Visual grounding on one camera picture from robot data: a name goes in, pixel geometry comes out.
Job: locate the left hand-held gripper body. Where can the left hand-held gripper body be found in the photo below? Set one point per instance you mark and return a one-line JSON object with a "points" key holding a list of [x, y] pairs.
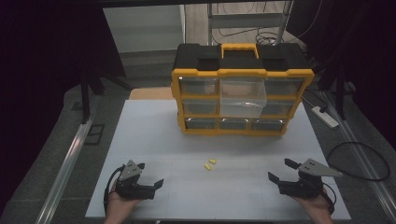
{"points": [[134, 188]]}

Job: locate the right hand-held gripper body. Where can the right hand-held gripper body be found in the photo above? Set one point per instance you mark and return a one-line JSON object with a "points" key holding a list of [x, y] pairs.
{"points": [[306, 186]]}

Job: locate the yellow foam earplug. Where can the yellow foam earplug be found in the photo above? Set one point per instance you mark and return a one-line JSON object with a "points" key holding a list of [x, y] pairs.
{"points": [[207, 167], [212, 161]]}

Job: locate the clear plastic drawer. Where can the clear plastic drawer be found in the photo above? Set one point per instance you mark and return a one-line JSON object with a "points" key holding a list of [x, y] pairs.
{"points": [[243, 96]]}

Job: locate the person's left hand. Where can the person's left hand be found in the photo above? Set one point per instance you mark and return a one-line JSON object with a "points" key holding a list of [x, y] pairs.
{"points": [[120, 207]]}

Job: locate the person's right hand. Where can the person's right hand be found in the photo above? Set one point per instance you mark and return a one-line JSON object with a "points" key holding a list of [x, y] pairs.
{"points": [[319, 207]]}

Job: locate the white power strip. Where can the white power strip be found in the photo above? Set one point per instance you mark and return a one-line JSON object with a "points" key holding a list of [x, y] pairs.
{"points": [[327, 118]]}

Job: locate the brown wooden board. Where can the brown wooden board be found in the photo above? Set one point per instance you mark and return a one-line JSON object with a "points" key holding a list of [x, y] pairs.
{"points": [[152, 93]]}

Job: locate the black tripod stand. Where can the black tripod stand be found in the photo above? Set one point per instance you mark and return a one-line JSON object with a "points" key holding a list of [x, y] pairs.
{"points": [[341, 93], [85, 99]]}

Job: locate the group of clear organizer drawers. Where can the group of clear organizer drawers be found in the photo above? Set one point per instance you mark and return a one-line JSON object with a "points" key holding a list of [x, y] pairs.
{"points": [[199, 86]]}

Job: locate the yellow and black organizer case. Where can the yellow and black organizer case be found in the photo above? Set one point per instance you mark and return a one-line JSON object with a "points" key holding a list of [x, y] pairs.
{"points": [[239, 63]]}

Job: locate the dark curtain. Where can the dark curtain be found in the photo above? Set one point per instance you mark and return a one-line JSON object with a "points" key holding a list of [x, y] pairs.
{"points": [[367, 62], [46, 46]]}

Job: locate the white cabinet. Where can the white cabinet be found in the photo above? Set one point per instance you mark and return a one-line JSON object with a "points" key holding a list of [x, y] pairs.
{"points": [[143, 28]]}

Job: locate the black rectangular floor frame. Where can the black rectangular floor frame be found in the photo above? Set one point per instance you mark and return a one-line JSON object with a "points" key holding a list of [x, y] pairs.
{"points": [[95, 134]]}

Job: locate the aluminium floor rail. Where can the aluminium floor rail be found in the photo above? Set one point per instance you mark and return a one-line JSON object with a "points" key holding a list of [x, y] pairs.
{"points": [[63, 174], [364, 155]]}

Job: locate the grey metal shelf frame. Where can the grey metal shelf frame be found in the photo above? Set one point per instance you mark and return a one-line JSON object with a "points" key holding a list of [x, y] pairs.
{"points": [[246, 20]]}

